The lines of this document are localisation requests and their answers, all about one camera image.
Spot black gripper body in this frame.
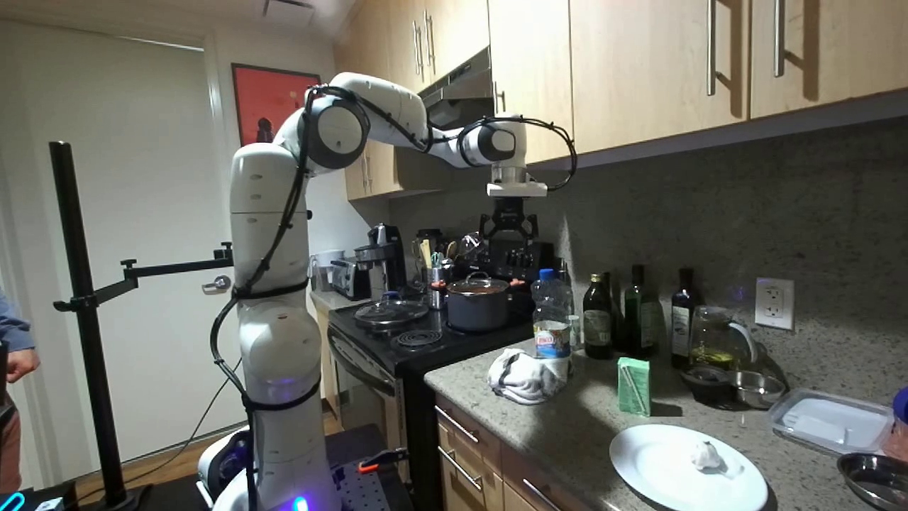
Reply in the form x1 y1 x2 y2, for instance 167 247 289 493
478 195 545 251

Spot clear oil bottle blue cap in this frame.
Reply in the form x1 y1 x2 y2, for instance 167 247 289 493
532 263 573 385

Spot blue sleeved forearm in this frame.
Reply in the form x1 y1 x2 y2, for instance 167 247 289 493
0 288 38 354

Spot dark cooking pot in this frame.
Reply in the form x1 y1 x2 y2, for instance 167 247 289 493
444 275 523 335

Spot large dark olive oil bottle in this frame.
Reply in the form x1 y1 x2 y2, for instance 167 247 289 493
617 261 668 361

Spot glass oil cruet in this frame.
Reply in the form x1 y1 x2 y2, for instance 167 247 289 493
686 304 760 390

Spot white round plate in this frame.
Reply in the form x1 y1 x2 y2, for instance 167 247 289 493
607 419 773 511

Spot bystander hand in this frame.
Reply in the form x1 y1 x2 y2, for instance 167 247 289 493
4 346 42 385

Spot small white-label jar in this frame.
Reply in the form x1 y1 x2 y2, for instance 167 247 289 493
566 312 589 361

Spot dark bottle yellow label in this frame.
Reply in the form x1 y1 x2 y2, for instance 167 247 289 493
581 268 618 361

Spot black coffee maker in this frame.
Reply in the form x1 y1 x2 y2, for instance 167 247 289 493
367 222 410 295

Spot white dish towel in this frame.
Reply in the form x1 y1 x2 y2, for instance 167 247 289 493
486 346 562 408

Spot round metal pan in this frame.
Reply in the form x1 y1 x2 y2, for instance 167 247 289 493
352 295 434 335

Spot metal range hood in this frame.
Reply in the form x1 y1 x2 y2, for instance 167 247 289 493
421 51 494 131

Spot black kitchen stove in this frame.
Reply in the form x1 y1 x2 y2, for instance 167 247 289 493
323 298 533 511

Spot silver toaster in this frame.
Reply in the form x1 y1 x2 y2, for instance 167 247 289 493
323 256 379 300

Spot dark bottle white label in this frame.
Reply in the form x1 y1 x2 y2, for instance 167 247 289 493
669 267 708 373

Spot wooden lower cabinets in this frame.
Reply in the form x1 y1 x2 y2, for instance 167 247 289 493
433 399 607 511

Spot wooden upper cabinets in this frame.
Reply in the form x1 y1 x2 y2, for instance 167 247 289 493
489 0 908 165

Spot wooden corner cabinets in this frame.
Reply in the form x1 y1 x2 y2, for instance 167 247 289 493
335 0 494 205

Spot robot mobile base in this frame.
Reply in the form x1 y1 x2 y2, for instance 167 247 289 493
193 423 421 511

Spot clear glass jar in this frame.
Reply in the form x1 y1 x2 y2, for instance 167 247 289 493
735 366 790 410

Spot small white lump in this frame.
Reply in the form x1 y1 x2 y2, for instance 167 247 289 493
691 436 732 477

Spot red framed picture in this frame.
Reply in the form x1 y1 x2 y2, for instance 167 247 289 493
230 61 323 148

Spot white door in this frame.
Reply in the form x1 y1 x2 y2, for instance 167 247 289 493
0 24 244 471

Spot small steel bowl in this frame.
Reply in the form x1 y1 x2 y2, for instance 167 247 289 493
834 449 908 511

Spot black camera stand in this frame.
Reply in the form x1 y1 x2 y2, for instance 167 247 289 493
48 139 235 511

